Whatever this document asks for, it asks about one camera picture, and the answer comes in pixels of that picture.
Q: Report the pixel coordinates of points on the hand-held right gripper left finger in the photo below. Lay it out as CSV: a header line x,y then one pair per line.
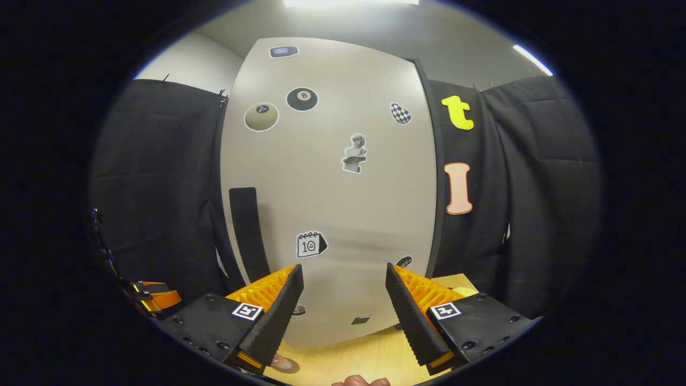
x,y
278,321

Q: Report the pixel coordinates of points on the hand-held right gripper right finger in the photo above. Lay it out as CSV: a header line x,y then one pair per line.
x,y
412,321

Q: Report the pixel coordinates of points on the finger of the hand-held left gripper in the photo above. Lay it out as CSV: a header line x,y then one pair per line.
x,y
163,297

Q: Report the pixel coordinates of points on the clear bottle with red label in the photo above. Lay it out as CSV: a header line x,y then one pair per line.
x,y
281,362

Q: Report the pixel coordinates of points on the round brown coaster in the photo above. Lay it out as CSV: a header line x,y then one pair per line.
x,y
295,368

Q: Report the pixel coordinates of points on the white cabinet door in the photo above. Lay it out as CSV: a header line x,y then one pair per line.
x,y
332,203

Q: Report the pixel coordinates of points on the yellow lumpy object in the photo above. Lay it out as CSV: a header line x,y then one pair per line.
x,y
467,292

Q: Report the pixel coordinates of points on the black backdrop cloth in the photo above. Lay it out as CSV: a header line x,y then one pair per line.
x,y
155,187

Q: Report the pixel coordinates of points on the narrow ceiling light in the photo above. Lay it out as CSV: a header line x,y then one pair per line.
x,y
533,60

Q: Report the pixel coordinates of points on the long ceiling light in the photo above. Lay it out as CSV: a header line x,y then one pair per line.
x,y
348,2

